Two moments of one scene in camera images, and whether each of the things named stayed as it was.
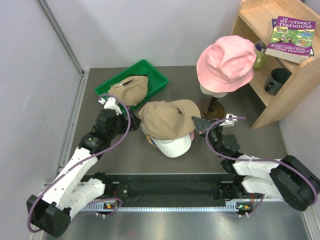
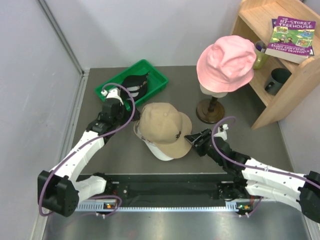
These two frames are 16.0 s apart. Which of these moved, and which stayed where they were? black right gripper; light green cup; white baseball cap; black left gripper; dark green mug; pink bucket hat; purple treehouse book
Moved: white baseball cap; black left gripper; black right gripper
Stayed: purple treehouse book; dark green mug; light green cup; pink bucket hat
